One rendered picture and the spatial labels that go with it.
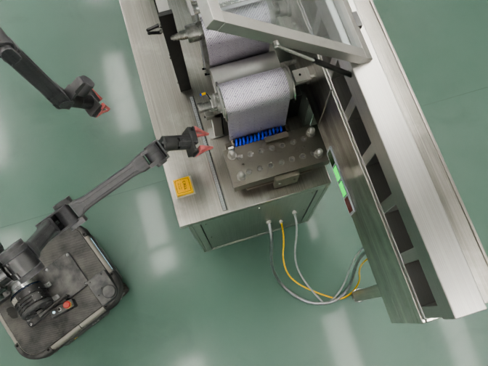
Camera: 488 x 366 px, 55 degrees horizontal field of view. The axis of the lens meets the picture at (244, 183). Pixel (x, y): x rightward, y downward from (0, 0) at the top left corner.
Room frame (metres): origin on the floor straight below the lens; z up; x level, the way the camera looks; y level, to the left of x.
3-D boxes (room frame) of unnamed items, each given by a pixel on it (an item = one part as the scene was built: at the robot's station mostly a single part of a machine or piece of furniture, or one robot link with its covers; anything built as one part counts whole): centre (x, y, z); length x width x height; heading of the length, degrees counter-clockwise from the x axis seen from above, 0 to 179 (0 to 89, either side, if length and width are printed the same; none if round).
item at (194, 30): (1.00, 0.15, 1.33); 0.06 x 0.06 x 0.06; 15
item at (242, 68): (0.91, -0.02, 1.17); 0.26 x 0.12 x 0.12; 105
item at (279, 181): (0.54, -0.17, 0.96); 0.10 x 0.03 x 0.11; 105
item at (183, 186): (0.55, 0.25, 0.91); 0.07 x 0.07 x 0.02; 15
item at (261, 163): (0.63, -0.13, 1.00); 0.40 x 0.16 x 0.06; 105
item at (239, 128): (0.73, -0.06, 1.11); 0.23 x 0.01 x 0.18; 105
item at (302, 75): (0.84, -0.22, 1.28); 0.06 x 0.05 x 0.02; 105
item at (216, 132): (0.79, 0.12, 1.05); 0.06 x 0.05 x 0.31; 105
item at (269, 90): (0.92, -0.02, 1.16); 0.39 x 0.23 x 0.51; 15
